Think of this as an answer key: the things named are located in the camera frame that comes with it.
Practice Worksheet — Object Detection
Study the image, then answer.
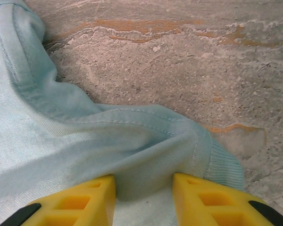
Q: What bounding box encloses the light blue t-shirt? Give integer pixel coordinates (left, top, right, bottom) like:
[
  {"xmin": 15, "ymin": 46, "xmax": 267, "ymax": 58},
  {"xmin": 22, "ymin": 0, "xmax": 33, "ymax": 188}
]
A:
[{"xmin": 0, "ymin": 0, "xmax": 245, "ymax": 226}]

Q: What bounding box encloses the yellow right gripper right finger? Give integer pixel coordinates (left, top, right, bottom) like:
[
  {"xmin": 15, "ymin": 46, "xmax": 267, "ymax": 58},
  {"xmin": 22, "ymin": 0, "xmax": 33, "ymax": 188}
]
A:
[{"xmin": 173, "ymin": 172, "xmax": 283, "ymax": 226}]

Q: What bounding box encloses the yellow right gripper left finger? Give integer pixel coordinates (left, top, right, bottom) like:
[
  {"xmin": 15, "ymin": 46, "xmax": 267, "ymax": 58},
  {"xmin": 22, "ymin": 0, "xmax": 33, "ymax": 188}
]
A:
[{"xmin": 0, "ymin": 174, "xmax": 116, "ymax": 226}]

